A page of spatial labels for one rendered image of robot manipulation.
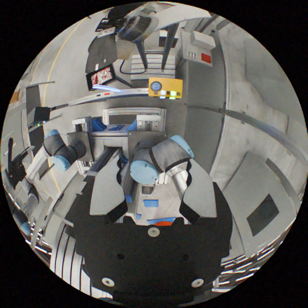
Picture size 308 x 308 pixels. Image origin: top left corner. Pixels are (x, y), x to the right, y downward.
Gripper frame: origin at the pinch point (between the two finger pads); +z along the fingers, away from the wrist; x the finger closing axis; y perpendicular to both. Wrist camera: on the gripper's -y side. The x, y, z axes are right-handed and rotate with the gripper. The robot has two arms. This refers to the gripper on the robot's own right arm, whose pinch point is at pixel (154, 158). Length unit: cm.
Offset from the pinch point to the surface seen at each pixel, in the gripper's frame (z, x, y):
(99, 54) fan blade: 30, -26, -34
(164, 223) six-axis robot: 136, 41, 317
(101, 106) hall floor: 148, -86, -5
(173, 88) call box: 40.8, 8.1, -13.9
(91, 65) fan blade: 33, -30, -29
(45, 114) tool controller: 36, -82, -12
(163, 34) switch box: 64, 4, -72
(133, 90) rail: 62, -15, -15
